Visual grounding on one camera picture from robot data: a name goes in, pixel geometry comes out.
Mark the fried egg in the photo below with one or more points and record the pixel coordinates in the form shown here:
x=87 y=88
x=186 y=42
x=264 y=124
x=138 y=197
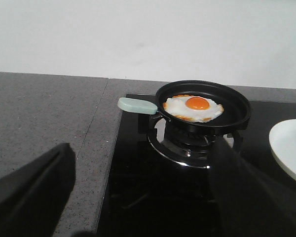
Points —
x=193 y=108

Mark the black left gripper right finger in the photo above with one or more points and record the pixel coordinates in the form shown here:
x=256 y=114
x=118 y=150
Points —
x=250 y=202

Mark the left black gas burner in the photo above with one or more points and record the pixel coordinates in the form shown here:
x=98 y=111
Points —
x=187 y=140

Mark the white round plate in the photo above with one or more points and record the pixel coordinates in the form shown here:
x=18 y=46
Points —
x=282 y=140

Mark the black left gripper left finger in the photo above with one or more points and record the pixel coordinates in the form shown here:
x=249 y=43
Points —
x=33 y=197

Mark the left black pan support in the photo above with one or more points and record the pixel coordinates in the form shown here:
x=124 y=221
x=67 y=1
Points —
x=154 y=126

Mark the black frying pan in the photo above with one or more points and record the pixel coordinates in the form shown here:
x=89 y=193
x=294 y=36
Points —
x=237 y=109

